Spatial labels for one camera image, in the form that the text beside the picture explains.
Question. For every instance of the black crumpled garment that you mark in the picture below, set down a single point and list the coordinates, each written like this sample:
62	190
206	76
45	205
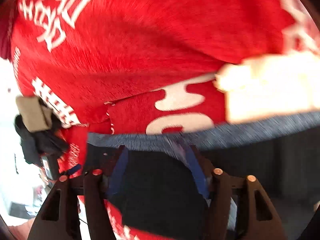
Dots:
38	143

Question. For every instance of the beige folded garment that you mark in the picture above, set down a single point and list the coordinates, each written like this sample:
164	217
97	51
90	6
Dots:
36	116

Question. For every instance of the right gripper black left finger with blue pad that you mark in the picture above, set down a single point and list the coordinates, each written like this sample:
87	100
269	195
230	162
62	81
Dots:
58	217

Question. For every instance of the cream peach cloth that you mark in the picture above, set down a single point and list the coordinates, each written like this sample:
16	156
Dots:
270	85

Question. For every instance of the red blanket white characters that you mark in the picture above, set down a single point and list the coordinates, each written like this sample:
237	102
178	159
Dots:
143	66

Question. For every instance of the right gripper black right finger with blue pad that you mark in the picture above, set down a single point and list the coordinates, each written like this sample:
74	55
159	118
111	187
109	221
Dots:
256	216

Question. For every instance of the black pants blue-grey waistband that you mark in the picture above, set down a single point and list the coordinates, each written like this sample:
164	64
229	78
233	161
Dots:
283	152

